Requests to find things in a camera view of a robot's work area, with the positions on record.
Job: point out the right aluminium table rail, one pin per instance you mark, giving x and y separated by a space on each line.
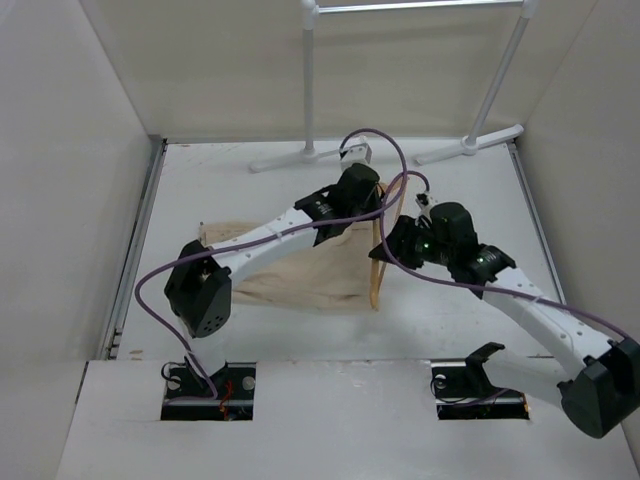
542 239

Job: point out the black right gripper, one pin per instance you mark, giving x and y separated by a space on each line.
405 229

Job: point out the white clothes rack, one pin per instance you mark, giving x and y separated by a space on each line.
431 70

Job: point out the wooden clothes hanger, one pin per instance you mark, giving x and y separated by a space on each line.
377 260

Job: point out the beige cargo trousers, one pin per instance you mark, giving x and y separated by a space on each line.
335 276

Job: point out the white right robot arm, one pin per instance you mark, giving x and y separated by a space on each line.
592 378

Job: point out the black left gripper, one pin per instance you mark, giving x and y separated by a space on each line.
374 205

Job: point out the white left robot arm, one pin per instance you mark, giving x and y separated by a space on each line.
200 291

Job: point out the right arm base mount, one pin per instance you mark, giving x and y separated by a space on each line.
460 396

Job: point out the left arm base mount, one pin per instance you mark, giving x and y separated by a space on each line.
187 397

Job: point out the left aluminium table rail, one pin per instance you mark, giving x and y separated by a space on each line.
116 314

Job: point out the aluminium table rail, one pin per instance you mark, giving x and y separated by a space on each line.
116 314
542 239

